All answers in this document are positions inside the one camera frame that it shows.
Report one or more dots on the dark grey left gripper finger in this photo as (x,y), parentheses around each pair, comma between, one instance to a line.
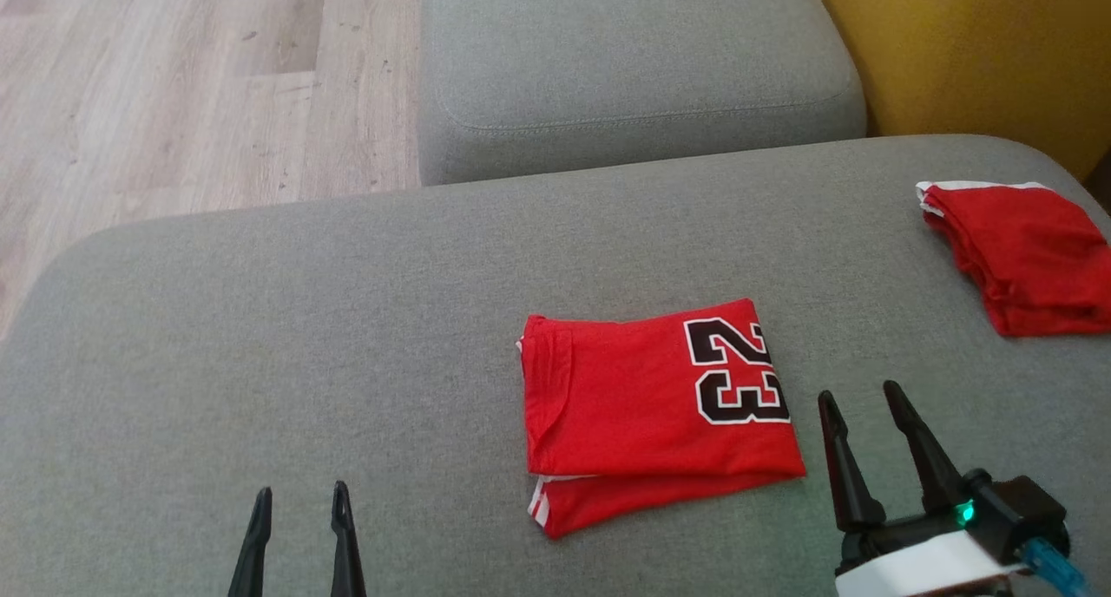
(347,549)
(253,549)

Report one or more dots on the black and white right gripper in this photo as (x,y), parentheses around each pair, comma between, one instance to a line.
(911,562)

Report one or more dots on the red basketball shorts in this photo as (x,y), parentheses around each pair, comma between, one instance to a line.
(1024,250)

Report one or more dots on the red basketball jersey number 23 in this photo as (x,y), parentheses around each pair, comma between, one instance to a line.
(625,406)

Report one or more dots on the large grey sofa chaise cushion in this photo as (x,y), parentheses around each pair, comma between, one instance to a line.
(304,337)

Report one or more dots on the wide yellow sofa backrest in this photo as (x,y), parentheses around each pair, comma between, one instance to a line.
(981,50)

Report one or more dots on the grey sofa seat cushion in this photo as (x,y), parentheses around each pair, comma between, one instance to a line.
(625,50)

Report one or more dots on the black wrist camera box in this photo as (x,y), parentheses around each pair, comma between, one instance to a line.
(1024,514)

